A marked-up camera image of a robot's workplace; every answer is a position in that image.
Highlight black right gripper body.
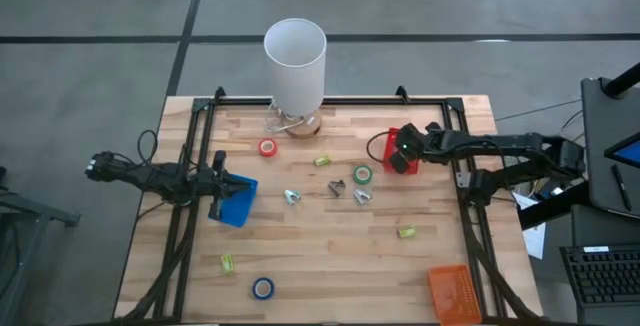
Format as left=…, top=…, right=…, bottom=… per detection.
left=397, top=121, right=446, bottom=160

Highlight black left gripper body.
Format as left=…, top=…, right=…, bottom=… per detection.
left=194, top=149, right=229, bottom=221

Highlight red plastic basket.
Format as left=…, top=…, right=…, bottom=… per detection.
left=382, top=129, right=421, bottom=175

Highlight red tape roll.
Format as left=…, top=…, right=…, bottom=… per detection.
left=258, top=138, right=279, bottom=158

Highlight green tape roll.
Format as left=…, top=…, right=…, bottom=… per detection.
left=352, top=164, right=374, bottom=186

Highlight blue tape roll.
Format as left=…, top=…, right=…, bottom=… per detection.
left=251, top=276, right=276, bottom=301

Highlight blue plastic basket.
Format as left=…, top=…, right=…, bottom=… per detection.
left=208, top=172, right=260, bottom=229

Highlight white lamp with wooden base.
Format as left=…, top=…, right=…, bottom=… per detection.
left=263, top=17, right=328, bottom=140

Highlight orange plastic basket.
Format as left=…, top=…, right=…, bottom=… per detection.
left=427, top=264, right=484, bottom=326

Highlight white paper sheet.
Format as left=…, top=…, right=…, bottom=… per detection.
left=512, top=191, right=547, bottom=261

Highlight grey computer cart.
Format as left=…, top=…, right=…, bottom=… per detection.
left=517, top=76, right=640, bottom=326

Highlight black stand legs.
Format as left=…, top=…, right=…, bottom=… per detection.
left=0, top=165, right=81, bottom=326

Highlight black pen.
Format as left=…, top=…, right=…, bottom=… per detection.
left=610, top=164, right=632, bottom=198

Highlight tablet with blue screen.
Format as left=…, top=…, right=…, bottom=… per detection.
left=603, top=133, right=640, bottom=170

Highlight black cart pole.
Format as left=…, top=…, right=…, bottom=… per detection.
left=599, top=62, right=640, bottom=100

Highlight black keyboard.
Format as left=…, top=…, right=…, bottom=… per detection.
left=559, top=244, right=640, bottom=307

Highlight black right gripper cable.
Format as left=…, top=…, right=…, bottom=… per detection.
left=366, top=130, right=401, bottom=165

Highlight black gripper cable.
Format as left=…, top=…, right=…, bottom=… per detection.
left=136, top=129, right=159, bottom=167
left=366, top=130, right=401, bottom=165

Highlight white lamp cable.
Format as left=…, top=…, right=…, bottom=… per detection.
left=263, top=99, right=301, bottom=134

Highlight black aluminium table frame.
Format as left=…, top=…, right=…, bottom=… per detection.
left=114, top=85, right=544, bottom=325

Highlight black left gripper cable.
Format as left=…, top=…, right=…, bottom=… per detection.
left=136, top=129, right=159, bottom=167

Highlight thin black floor cable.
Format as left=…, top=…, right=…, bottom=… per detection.
left=494, top=98, right=584, bottom=122

